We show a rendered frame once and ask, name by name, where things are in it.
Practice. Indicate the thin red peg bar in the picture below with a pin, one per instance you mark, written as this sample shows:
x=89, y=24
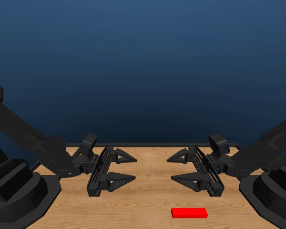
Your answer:
x=189, y=213

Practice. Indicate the black table frame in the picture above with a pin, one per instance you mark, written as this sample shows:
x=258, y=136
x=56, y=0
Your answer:
x=145, y=144

